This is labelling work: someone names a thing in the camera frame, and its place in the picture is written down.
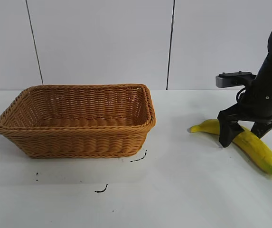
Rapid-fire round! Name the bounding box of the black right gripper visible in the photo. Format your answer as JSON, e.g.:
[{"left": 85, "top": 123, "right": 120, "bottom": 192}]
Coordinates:
[{"left": 217, "top": 71, "right": 272, "bottom": 148}]

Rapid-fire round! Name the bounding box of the yellow banana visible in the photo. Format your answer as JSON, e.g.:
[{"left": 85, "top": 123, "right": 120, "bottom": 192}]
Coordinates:
[{"left": 189, "top": 118, "right": 272, "bottom": 177}]

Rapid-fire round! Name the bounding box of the brown wicker basket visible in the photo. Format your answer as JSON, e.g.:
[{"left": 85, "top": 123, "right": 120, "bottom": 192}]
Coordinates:
[{"left": 0, "top": 83, "right": 157, "bottom": 159}]

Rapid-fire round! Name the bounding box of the black camera cable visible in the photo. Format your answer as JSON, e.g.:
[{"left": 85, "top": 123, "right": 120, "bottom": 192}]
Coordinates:
[{"left": 234, "top": 87, "right": 246, "bottom": 103}]

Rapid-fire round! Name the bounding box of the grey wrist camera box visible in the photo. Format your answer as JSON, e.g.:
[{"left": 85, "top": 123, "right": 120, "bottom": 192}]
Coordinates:
[{"left": 215, "top": 71, "right": 257, "bottom": 89}]

